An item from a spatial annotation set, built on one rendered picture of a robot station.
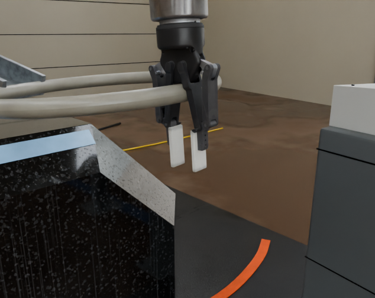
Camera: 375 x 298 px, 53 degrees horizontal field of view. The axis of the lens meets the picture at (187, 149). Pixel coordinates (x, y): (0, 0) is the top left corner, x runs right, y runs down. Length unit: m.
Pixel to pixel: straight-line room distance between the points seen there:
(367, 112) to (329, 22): 4.94
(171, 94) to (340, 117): 0.61
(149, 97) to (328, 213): 0.71
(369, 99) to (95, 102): 0.70
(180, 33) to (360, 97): 0.60
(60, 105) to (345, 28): 5.41
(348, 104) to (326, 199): 0.26
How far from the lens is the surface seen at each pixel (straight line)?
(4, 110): 0.61
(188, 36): 0.58
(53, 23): 6.46
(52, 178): 0.78
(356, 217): 1.08
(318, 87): 6.04
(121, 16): 6.92
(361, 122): 1.06
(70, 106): 0.56
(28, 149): 0.80
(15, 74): 1.04
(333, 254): 1.17
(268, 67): 6.62
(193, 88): 0.60
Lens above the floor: 1.05
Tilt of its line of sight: 17 degrees down
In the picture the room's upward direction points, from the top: straight up
